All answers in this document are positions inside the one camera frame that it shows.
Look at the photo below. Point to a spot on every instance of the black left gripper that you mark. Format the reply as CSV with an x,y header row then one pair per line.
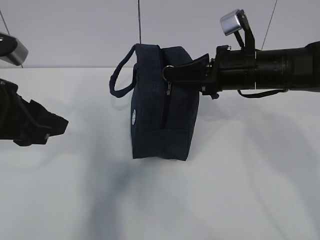
x,y
32,124

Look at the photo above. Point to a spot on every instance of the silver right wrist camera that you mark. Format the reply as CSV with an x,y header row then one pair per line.
x,y
232,21

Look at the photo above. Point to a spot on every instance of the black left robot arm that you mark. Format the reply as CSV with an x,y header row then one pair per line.
x,y
8,91

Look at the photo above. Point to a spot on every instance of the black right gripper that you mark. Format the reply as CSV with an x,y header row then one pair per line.
x,y
229,70

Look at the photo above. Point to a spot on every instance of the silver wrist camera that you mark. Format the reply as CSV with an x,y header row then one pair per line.
x,y
12,50
232,21

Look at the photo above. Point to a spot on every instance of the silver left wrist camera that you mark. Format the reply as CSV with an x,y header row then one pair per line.
x,y
12,50

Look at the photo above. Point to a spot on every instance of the navy blue fabric lunch bag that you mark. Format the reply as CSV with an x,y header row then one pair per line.
x,y
162,115

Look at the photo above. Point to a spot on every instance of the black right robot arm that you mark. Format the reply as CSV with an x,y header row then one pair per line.
x,y
282,70

